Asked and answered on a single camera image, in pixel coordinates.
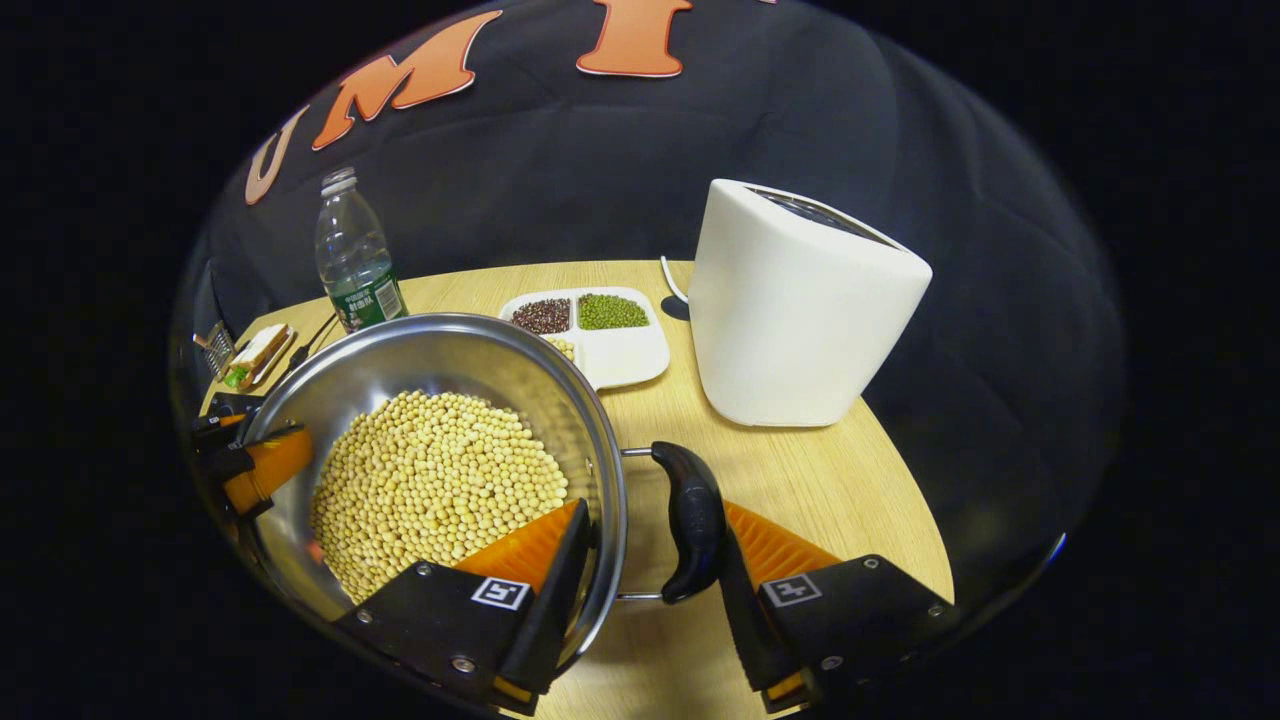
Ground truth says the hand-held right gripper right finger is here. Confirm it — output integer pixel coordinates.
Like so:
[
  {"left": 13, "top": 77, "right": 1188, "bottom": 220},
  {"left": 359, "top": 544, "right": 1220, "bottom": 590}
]
[{"left": 715, "top": 500, "right": 959, "bottom": 713}]

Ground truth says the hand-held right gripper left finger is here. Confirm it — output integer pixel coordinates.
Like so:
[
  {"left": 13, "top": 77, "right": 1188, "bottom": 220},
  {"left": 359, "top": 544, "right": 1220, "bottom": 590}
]
[{"left": 335, "top": 498, "right": 596, "bottom": 716}]

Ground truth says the pile of yellow soybeans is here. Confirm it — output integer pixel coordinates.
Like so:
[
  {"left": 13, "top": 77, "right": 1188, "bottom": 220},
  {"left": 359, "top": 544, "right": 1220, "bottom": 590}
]
[{"left": 308, "top": 390, "right": 571, "bottom": 604}]

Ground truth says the stainless steel pot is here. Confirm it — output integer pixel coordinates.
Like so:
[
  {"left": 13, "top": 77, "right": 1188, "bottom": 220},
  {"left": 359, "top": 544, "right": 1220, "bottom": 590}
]
[{"left": 232, "top": 312, "right": 726, "bottom": 673}]

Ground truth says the sandwich with lettuce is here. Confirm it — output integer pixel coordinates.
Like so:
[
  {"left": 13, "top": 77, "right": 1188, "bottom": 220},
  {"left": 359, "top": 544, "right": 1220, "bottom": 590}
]
[{"left": 222, "top": 322, "right": 296, "bottom": 391}]

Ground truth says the clear plastic water bottle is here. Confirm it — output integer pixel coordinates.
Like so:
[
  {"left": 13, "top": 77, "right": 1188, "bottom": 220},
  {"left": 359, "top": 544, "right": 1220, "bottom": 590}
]
[{"left": 315, "top": 167, "right": 409, "bottom": 334}]

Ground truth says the white divided bean tray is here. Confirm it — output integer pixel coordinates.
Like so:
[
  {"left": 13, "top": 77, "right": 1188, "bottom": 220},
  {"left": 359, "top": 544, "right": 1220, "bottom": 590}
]
[{"left": 498, "top": 287, "right": 672, "bottom": 391}]

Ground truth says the white toaster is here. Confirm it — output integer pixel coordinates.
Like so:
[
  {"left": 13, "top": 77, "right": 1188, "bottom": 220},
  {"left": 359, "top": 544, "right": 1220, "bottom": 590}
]
[{"left": 688, "top": 178, "right": 934, "bottom": 429}]

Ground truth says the black backdrop cloth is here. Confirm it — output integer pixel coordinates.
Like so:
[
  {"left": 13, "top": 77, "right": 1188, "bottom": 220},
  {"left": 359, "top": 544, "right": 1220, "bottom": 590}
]
[{"left": 170, "top": 0, "right": 1129, "bottom": 621}]

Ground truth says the metal wire holder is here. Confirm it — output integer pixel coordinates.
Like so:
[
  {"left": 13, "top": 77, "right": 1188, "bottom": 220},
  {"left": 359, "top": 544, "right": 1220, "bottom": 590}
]
[{"left": 192, "top": 320, "right": 237, "bottom": 381}]

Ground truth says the black cable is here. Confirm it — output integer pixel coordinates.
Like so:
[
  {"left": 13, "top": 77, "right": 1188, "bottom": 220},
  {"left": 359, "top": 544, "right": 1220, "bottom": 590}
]
[{"left": 275, "top": 312, "right": 339, "bottom": 386}]

